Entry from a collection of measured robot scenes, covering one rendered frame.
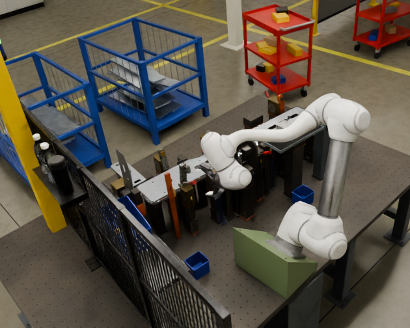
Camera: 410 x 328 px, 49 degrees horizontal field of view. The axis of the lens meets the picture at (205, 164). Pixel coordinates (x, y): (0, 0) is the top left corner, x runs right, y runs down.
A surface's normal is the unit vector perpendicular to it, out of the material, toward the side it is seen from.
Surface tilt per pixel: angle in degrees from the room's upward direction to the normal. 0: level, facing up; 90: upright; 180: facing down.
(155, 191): 0
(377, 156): 0
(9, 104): 90
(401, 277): 0
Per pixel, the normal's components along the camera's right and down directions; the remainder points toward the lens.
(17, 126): 0.61, 0.43
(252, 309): -0.09, -0.80
